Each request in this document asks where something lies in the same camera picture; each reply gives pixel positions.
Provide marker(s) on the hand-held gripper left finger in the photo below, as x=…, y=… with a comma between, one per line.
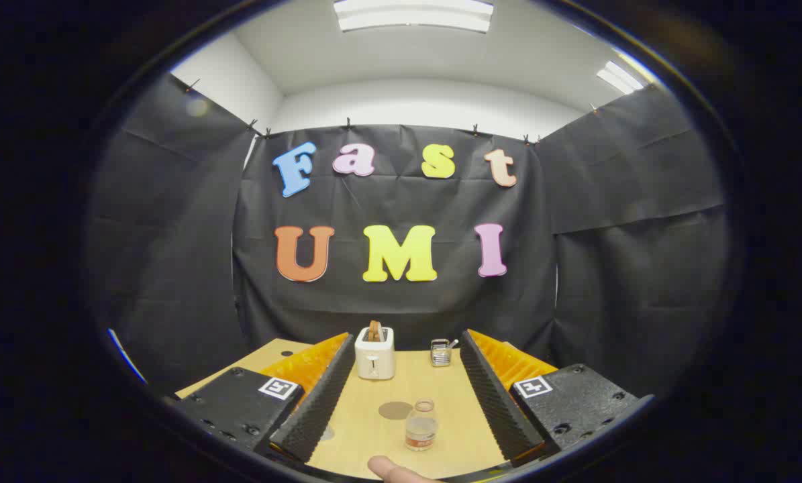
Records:
x=317, y=402

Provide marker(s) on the small ceiling light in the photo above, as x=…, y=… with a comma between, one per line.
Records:
x=620, y=77

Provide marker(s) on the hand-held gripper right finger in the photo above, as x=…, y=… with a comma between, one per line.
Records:
x=494, y=402

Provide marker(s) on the clear plastic juice bottle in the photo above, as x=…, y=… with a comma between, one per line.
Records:
x=421, y=429

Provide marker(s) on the round brown coaster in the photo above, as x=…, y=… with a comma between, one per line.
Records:
x=392, y=410

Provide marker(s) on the white toaster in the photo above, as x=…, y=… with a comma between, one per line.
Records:
x=374, y=362

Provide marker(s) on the wooden table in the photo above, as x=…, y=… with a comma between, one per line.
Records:
x=364, y=436

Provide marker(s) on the long ceiling light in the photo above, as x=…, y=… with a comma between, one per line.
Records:
x=414, y=15

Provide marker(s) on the brown toast slice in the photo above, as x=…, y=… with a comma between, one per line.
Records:
x=374, y=331

